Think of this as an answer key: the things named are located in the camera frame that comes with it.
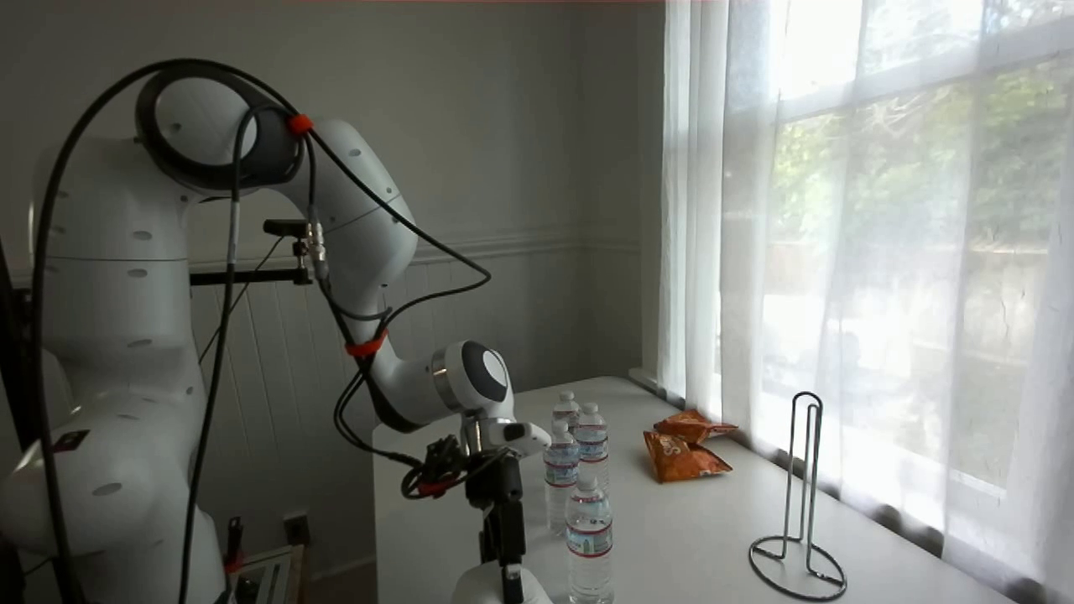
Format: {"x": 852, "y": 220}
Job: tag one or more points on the white sheer curtain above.
{"x": 715, "y": 223}

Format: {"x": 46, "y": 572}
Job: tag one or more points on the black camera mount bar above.
{"x": 252, "y": 277}

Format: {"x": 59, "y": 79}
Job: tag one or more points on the white framed window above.
{"x": 927, "y": 223}

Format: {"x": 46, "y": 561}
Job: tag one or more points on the orange chip bag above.
{"x": 679, "y": 457}
{"x": 690, "y": 424}

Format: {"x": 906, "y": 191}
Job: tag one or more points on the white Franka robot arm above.
{"x": 112, "y": 289}

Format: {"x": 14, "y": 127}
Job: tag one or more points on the clear plastic water bottle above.
{"x": 566, "y": 411}
{"x": 560, "y": 471}
{"x": 587, "y": 537}
{"x": 592, "y": 436}

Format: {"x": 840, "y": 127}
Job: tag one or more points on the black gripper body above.
{"x": 497, "y": 487}

